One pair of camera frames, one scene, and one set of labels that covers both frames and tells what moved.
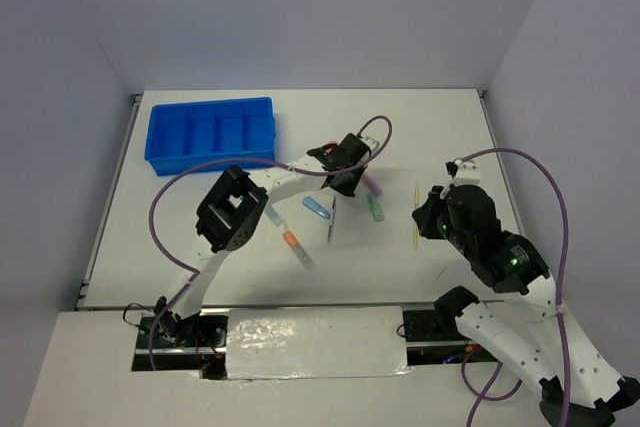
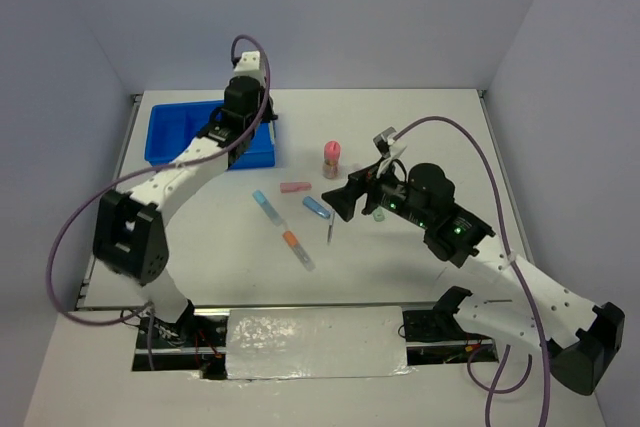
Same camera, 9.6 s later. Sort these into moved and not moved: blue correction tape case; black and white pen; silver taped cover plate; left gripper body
Moved: left gripper body
Not moved: black and white pen; silver taped cover plate; blue correction tape case
